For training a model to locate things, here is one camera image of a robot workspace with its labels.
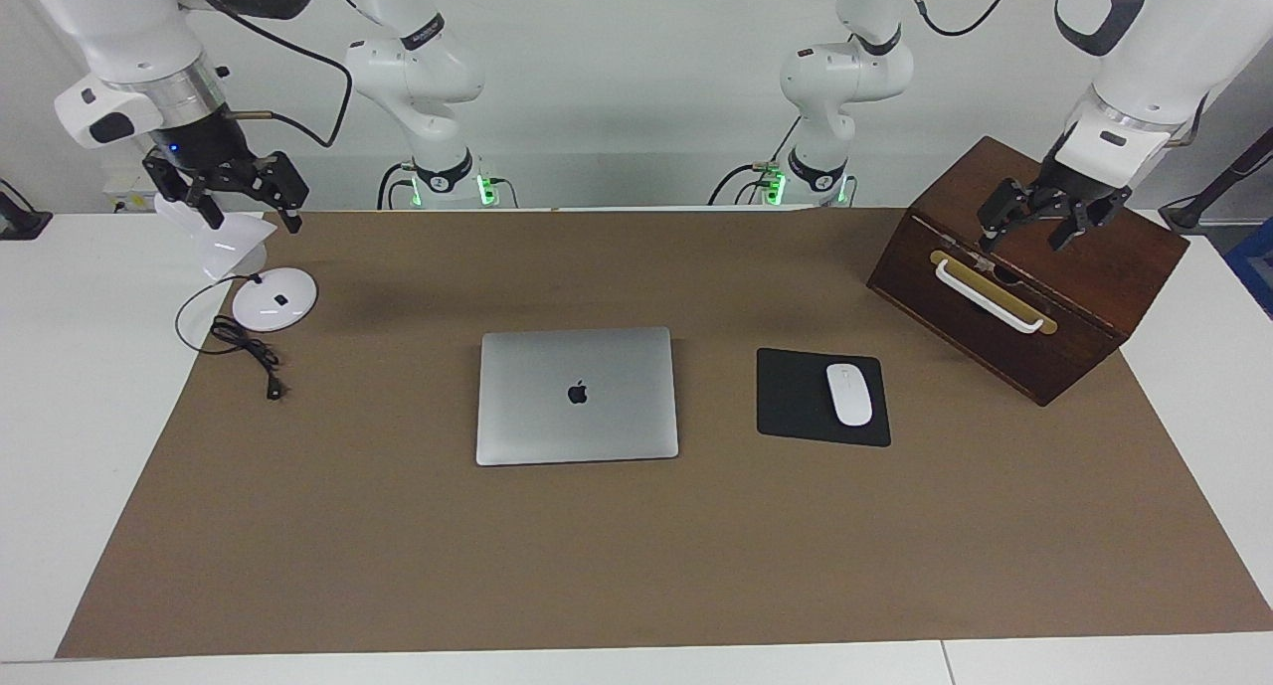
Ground white desk lamp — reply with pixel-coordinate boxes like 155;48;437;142
152;190;319;333

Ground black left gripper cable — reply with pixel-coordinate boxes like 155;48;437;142
905;0;1027;38

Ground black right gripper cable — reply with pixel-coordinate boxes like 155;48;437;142
204;0;355;151

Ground white wall socket box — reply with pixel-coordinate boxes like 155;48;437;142
102;173;165;214

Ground blue crate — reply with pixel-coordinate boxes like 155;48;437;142
1225;218;1273;318

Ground black mouse pad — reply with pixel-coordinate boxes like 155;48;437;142
756;347;892;448

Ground black lamp power cable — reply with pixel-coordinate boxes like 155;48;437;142
175;272;287;402

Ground black arm base cable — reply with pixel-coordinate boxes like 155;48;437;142
376;163;419;210
708;118;803;207

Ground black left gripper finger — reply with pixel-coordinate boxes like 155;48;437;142
978;178;1033;254
1049;188;1135;252

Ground dark wooden box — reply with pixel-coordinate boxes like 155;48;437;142
866;135;1190;408

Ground white computer mouse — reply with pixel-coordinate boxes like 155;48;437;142
826;363;873;428

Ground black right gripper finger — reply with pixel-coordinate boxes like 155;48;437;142
254;151;307;234
144;153;225;231

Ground black clamp stand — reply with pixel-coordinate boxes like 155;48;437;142
0;180;53;241

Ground silver laptop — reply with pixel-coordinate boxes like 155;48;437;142
475;327;680;467

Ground brown table mat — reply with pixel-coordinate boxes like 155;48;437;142
55;208;1273;659

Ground white box handle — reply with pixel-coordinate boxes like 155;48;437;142
935;257;1047;334

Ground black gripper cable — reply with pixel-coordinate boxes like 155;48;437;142
204;0;355;151
905;0;1027;38

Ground black tripod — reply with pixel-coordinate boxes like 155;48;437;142
1159;128;1273;234

